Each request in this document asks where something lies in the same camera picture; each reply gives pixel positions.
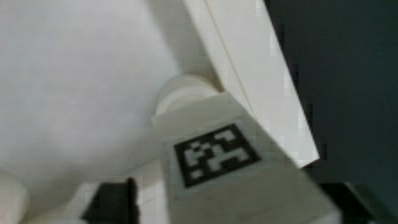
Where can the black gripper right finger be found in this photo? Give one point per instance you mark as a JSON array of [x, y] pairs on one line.
[[363, 209]]

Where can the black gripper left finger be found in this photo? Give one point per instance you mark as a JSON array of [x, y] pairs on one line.
[[112, 208]]

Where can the white square tabletop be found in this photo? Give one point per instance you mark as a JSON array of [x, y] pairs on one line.
[[91, 52]]

